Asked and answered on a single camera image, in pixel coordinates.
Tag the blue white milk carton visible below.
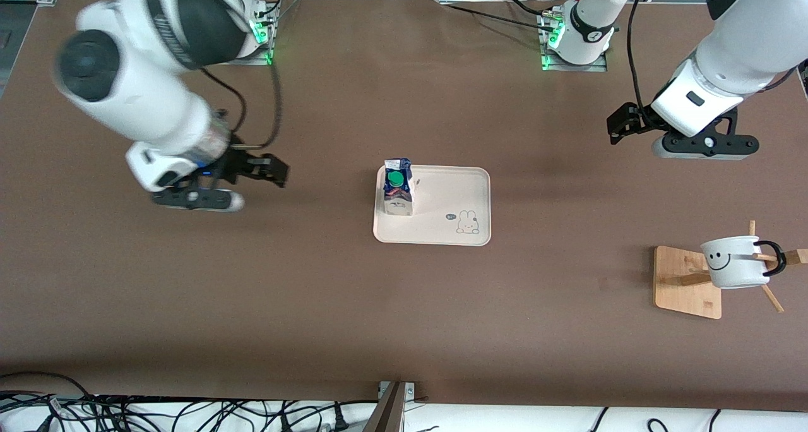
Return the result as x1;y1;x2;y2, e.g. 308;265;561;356
381;157;415;217

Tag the white smiley face cup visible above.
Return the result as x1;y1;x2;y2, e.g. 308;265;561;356
699;235;788;289

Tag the wooden cup stand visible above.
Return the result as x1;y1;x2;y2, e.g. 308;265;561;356
653;220;808;320

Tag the white rabbit print tray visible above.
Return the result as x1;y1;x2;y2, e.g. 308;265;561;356
372;165;492;247

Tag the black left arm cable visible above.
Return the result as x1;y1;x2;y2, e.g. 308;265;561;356
627;0;660;114

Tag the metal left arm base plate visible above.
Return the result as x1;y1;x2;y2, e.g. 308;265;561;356
538;6;609;73

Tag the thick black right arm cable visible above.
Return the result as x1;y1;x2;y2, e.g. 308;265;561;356
240;0;283;152

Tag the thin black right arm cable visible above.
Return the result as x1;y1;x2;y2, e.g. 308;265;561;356
201;68;248;136

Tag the long black table cable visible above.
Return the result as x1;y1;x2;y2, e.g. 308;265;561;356
436;0;559;35

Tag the small metal corner bracket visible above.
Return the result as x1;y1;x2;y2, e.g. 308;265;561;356
379;381;416;400

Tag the aluminium profile post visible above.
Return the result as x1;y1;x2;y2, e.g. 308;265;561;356
363;381;408;432

